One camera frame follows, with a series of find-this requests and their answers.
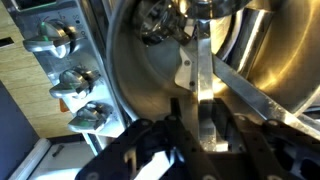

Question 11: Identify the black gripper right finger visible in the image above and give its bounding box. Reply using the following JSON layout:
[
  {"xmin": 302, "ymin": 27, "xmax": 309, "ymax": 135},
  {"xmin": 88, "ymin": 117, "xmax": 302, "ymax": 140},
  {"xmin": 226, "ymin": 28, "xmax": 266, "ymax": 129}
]
[{"xmin": 214, "ymin": 99, "xmax": 320, "ymax": 180}]

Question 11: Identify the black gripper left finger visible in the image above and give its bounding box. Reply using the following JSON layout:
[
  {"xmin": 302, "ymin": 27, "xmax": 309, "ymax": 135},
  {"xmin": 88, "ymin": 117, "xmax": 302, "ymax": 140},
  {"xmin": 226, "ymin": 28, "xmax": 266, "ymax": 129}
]
[{"xmin": 74, "ymin": 98, "xmax": 221, "ymax": 180}]

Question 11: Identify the wide handled silver serving spoon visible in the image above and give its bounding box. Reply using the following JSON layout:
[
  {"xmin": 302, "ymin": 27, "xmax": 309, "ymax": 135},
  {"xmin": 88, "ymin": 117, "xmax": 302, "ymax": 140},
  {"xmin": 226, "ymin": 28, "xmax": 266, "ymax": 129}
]
[{"xmin": 186, "ymin": 0, "xmax": 251, "ymax": 153}]

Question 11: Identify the silver pot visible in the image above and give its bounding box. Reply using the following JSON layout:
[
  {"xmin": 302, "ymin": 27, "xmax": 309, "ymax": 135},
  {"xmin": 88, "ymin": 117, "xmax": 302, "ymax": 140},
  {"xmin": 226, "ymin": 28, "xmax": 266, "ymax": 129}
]
[{"xmin": 105, "ymin": 0, "xmax": 320, "ymax": 134}]

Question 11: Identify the silver stove knob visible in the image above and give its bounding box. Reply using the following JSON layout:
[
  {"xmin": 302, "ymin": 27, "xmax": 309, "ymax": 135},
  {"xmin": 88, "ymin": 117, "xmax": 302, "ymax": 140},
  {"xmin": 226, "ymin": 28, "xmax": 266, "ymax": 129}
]
[
  {"xmin": 49, "ymin": 68, "xmax": 102, "ymax": 100},
  {"xmin": 67, "ymin": 101, "xmax": 114, "ymax": 133},
  {"xmin": 22, "ymin": 20, "xmax": 88, "ymax": 59}
]

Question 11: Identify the stainless steel gas range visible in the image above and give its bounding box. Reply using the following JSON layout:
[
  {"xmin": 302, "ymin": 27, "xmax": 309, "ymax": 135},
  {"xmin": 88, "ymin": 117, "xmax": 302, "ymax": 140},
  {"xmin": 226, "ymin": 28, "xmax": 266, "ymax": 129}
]
[{"xmin": 9, "ymin": 0, "xmax": 320, "ymax": 158}]

